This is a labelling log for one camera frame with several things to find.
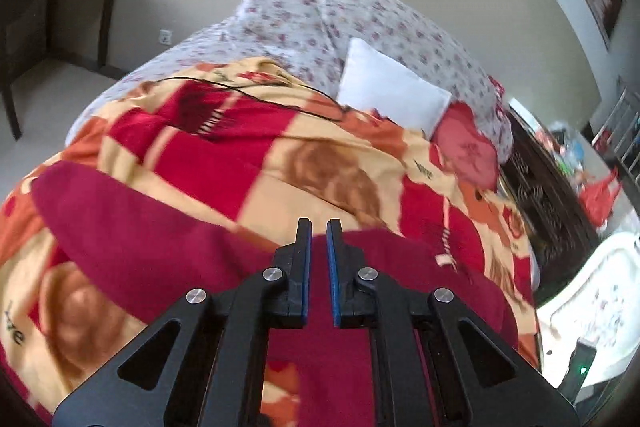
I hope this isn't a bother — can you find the maroon red garment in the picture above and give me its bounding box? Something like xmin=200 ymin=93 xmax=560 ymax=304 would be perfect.
xmin=32 ymin=162 xmax=518 ymax=426

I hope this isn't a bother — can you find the white floral cloth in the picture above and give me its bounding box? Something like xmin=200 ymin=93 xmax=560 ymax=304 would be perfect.
xmin=537 ymin=232 xmax=639 ymax=387

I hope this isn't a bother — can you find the dark carved wooden headboard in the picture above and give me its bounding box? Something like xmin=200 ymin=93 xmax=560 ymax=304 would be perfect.
xmin=501 ymin=112 xmax=599 ymax=306

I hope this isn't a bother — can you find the red heart cushion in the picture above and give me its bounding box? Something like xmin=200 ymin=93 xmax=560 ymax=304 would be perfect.
xmin=432 ymin=102 xmax=499 ymax=191

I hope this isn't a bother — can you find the red orange patterned blanket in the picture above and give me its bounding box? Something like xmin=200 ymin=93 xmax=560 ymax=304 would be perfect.
xmin=1 ymin=57 xmax=539 ymax=426

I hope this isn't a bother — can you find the white pillow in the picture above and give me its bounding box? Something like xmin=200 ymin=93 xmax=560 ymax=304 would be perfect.
xmin=336 ymin=38 xmax=451 ymax=140

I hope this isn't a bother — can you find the floral bed sheet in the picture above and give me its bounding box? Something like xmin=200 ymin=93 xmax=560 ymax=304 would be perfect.
xmin=65 ymin=0 xmax=513 ymax=162

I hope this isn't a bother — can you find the dark wooden desk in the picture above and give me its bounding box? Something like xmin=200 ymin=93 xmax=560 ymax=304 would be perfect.
xmin=1 ymin=0 xmax=126 ymax=140

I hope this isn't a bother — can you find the black thin cable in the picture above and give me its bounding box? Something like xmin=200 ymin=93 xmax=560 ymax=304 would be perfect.
xmin=150 ymin=76 xmax=352 ymax=122

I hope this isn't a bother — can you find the white wall socket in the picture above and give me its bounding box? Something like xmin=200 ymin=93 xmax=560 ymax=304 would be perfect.
xmin=158 ymin=29 xmax=172 ymax=46

